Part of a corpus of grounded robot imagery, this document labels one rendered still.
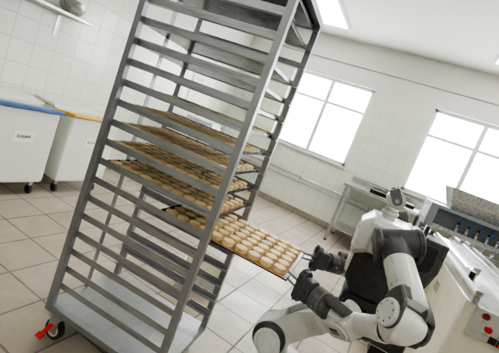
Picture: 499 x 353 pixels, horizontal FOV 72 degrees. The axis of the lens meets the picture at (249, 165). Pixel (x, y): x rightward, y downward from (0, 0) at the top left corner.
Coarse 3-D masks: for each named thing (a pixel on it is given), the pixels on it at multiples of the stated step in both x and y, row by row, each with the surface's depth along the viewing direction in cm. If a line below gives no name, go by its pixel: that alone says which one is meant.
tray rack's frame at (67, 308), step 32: (128, 64) 145; (160, 64) 167; (96, 160) 150; (64, 256) 156; (96, 256) 180; (64, 320) 157; (96, 320) 161; (128, 320) 169; (160, 320) 177; (192, 320) 187; (128, 352) 150
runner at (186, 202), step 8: (104, 160) 152; (112, 168) 150; (120, 168) 149; (128, 176) 148; (136, 176) 147; (144, 184) 145; (152, 184) 144; (160, 192) 143; (168, 192) 142; (176, 200) 141; (184, 200) 139; (192, 208) 138; (200, 208) 137; (208, 216) 136
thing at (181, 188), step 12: (132, 168) 158; (144, 168) 165; (156, 180) 151; (168, 180) 159; (180, 192) 146; (192, 192) 156; (204, 192) 161; (204, 204) 142; (228, 204) 157; (240, 204) 169
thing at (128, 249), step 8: (120, 248) 198; (128, 248) 199; (136, 256) 195; (144, 256) 196; (152, 264) 194; (160, 264) 192; (160, 272) 189; (168, 272) 191; (176, 280) 187; (184, 280) 187; (192, 288) 185; (200, 288) 184; (208, 296) 183; (216, 296) 181
